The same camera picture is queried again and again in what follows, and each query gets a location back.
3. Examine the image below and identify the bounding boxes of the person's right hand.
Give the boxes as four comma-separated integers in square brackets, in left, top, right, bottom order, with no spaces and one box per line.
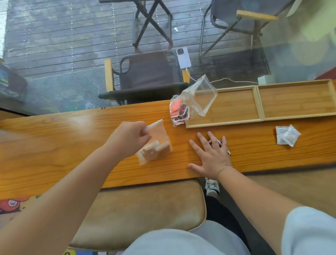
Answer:
[188,131,233,182]

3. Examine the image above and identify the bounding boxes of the person's left hand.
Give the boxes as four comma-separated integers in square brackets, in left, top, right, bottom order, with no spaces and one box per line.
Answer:
[104,121,152,161]

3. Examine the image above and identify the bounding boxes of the clear zip bag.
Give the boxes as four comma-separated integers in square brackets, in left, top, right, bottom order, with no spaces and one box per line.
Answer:
[181,74,218,117]
[135,119,173,166]

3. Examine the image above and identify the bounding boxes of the person's left forearm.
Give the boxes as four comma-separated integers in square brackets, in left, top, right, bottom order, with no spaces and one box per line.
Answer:
[0,145,121,255]

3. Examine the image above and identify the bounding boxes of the person's right forearm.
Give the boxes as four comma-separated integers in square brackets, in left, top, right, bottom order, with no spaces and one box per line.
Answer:
[213,166,293,255]

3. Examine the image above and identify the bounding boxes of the red black white sachet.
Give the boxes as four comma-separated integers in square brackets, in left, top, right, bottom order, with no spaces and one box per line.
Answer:
[208,140,232,156]

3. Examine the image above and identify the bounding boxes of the white black shoe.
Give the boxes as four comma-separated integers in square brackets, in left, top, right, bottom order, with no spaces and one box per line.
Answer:
[204,177,220,196]

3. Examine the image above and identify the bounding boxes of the wooden tray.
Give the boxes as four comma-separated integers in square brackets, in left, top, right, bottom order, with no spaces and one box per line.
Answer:
[256,79,336,121]
[185,85,264,129]

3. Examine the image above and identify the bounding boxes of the pile of red black sachets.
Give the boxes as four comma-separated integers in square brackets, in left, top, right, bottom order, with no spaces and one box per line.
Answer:
[169,95,190,127]

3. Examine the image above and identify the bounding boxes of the empty clear zip bag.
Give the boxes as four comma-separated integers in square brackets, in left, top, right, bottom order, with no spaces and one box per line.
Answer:
[181,74,218,117]

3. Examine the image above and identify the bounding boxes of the black trouser leg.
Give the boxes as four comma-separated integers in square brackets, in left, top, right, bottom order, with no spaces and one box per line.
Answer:
[204,193,277,255]

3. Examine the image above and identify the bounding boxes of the dark folding chair wooden armrests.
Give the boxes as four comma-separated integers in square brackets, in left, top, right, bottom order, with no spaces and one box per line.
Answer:
[98,51,191,106]

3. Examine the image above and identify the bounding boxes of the white paper sachet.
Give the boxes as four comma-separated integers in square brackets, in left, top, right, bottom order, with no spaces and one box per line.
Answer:
[275,126,289,145]
[282,125,301,147]

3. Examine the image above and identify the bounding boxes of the tan cushioned bench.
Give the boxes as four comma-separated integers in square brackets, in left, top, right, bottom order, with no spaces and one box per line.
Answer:
[69,179,207,251]

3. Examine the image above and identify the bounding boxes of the light grey shirt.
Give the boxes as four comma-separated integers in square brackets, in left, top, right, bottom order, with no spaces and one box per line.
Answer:
[123,206,336,255]

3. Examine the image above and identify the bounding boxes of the white charger block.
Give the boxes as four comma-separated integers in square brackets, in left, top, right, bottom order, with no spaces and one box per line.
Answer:
[257,75,276,85]

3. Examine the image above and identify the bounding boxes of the white smartphone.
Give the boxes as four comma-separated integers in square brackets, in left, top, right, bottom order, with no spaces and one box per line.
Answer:
[176,47,192,70]

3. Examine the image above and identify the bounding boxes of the grey folding chair wooden armrest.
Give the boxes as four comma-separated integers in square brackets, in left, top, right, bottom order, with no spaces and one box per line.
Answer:
[198,0,297,57]

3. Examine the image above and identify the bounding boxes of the colourful play mat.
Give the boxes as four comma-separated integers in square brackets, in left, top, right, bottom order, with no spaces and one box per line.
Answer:
[0,195,42,215]

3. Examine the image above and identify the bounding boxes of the white charging cable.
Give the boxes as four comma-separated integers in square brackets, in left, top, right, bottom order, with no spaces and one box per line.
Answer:
[184,68,260,85]

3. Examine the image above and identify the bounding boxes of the black folding table frame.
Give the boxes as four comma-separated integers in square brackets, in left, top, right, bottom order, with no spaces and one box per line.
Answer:
[98,0,174,49]

